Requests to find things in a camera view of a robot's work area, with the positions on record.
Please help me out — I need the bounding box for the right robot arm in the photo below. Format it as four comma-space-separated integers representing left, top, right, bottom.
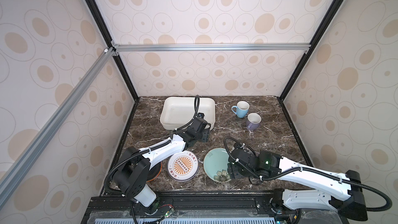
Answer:
227, 145, 392, 222

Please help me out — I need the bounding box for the light blue mug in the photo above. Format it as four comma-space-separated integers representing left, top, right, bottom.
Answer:
231, 101, 250, 118

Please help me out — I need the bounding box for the left diagonal aluminium rail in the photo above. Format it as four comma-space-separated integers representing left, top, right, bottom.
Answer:
1, 47, 116, 208

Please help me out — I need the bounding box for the black frame post right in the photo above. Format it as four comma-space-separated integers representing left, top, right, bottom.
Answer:
278, 0, 344, 102

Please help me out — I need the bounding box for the horizontal aluminium rail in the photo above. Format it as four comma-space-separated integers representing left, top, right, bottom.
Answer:
114, 43, 311, 52

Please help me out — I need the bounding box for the black frame post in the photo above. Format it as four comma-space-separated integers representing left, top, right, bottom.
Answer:
278, 0, 344, 102
85, 0, 139, 102

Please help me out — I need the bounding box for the orange bowl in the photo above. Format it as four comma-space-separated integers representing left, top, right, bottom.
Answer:
147, 162, 162, 182

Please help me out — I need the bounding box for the white plate orange sunburst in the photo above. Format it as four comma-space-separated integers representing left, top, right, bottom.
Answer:
167, 150, 199, 182

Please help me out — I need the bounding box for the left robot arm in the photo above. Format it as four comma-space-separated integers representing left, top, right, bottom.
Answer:
104, 115, 211, 207

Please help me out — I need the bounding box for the white plastic bin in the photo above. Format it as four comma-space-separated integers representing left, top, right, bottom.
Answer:
160, 96, 216, 130

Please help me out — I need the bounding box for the mint green flower plate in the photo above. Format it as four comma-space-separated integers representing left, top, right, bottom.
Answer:
203, 148, 231, 183

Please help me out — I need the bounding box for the black frame post left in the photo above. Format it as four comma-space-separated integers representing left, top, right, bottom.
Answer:
85, 0, 139, 102

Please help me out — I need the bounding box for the purple mug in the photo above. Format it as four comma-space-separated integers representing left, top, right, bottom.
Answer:
246, 113, 262, 131

